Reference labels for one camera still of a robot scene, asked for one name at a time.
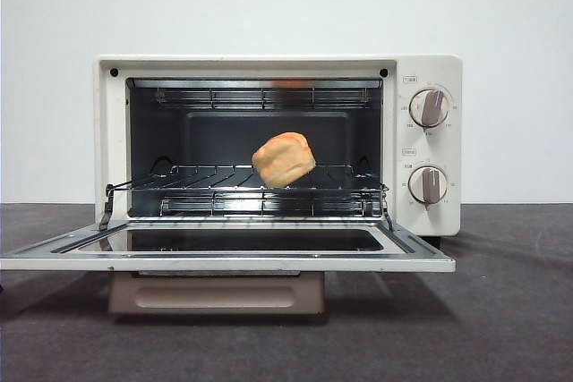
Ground orange-brown bread roll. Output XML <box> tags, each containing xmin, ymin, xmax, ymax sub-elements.
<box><xmin>251</xmin><ymin>131</ymin><xmax>318</xmax><ymax>189</ymax></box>

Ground oven door with glass window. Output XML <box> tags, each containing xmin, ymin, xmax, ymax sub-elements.
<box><xmin>0</xmin><ymin>216</ymin><xmax>458</xmax><ymax>316</ymax></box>

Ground cream round oven knob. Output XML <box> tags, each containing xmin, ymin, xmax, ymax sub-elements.
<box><xmin>409</xmin><ymin>88</ymin><xmax>451</xmax><ymax>130</ymax></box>
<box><xmin>407</xmin><ymin>165</ymin><xmax>450</xmax><ymax>207</ymax></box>

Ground cream Toshiba toaster oven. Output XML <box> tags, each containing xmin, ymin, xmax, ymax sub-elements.
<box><xmin>93</xmin><ymin>55</ymin><xmax>463</xmax><ymax>249</ymax></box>

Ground metal wire oven rack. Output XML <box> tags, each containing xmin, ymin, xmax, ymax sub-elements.
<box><xmin>107</xmin><ymin>164</ymin><xmax>391</xmax><ymax>191</ymax></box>

